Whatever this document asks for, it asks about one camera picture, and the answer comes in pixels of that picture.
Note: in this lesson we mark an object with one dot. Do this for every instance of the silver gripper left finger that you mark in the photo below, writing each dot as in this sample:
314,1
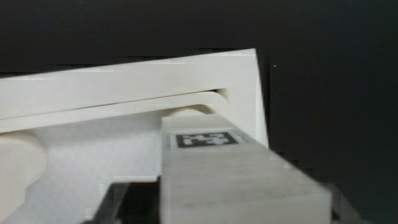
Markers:
131,205

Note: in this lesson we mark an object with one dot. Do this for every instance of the white leg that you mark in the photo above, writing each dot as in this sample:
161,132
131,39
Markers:
22,168
230,183

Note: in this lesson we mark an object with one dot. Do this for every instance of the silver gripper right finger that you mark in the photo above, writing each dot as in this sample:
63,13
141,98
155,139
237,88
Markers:
346,214

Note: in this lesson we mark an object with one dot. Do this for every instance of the white desk top tray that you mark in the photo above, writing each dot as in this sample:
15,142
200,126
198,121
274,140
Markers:
91,109

